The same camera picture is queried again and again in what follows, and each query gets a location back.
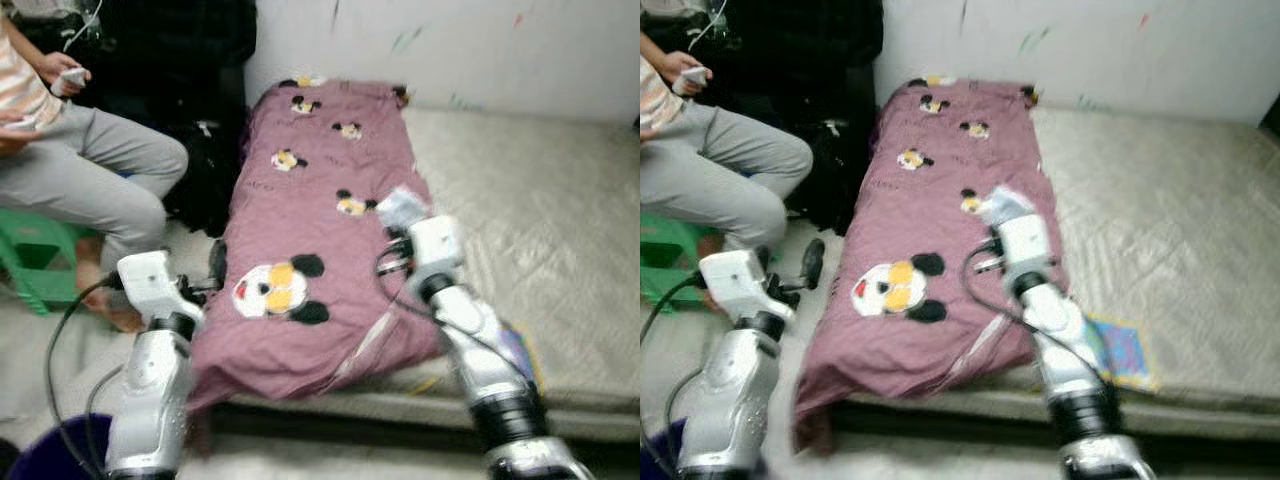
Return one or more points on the pink Mickey print blanket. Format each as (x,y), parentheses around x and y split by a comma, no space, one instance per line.
(300,180)
(930,180)

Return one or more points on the purple bin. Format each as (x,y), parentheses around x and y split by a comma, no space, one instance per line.
(40,465)
(660,455)

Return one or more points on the colourful children's book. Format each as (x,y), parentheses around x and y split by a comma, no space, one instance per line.
(528,355)
(1130,355)

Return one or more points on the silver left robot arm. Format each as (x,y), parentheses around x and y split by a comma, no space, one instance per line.
(150,400)
(730,400)

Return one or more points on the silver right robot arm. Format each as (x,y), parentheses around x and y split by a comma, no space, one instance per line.
(1070,360)
(485,370)

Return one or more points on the black bag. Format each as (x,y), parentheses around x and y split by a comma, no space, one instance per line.
(830,170)
(200,170)

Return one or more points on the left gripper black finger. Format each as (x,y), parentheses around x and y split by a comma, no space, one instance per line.
(217,262)
(813,262)

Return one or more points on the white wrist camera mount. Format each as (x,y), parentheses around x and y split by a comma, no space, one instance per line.
(735,285)
(150,285)
(438,250)
(1025,248)

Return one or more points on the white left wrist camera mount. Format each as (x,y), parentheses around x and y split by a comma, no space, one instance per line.
(150,285)
(735,285)

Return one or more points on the white handheld device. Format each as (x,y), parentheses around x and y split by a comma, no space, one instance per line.
(692,80)
(72,80)

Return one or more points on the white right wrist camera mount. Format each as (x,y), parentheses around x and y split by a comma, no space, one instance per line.
(1025,248)
(438,250)

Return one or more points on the grey quilted mattress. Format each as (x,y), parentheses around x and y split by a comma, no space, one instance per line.
(540,230)
(1170,230)

